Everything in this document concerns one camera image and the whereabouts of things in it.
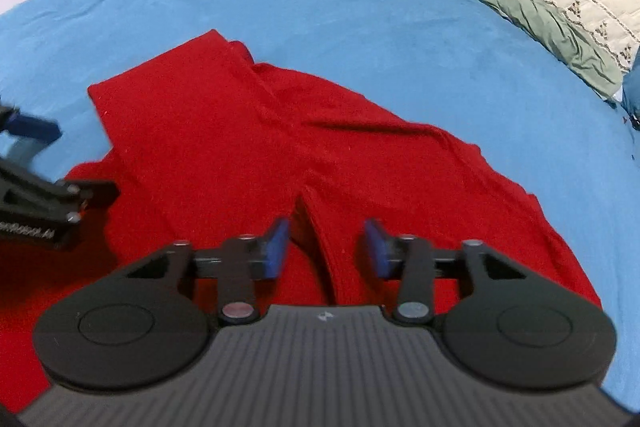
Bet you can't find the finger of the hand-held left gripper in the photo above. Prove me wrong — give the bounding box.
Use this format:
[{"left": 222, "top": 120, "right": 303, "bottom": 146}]
[
  {"left": 0, "top": 103, "right": 64, "bottom": 146},
  {"left": 0, "top": 157, "right": 121, "bottom": 228}
]

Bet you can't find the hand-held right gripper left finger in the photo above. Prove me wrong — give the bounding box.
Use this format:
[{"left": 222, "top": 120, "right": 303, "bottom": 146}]
[{"left": 125, "top": 216, "right": 292, "bottom": 328}]

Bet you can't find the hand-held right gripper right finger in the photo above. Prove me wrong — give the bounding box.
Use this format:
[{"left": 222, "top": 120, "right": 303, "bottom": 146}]
[{"left": 363, "top": 217, "right": 531, "bottom": 327}]

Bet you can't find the red knit garment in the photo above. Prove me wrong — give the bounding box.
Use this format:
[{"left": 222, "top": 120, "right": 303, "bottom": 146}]
[{"left": 0, "top": 28, "right": 604, "bottom": 416}]

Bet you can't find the blue bed sheet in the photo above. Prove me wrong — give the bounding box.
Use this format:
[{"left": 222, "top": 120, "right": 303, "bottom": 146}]
[{"left": 0, "top": 0, "right": 640, "bottom": 414}]

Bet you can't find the green pillow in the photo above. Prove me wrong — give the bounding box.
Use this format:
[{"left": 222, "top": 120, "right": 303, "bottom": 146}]
[{"left": 469, "top": 0, "right": 624, "bottom": 100}]

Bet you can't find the dark blue cloth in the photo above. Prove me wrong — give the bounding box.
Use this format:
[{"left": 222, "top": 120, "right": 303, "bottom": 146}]
[{"left": 621, "top": 51, "right": 640, "bottom": 130}]

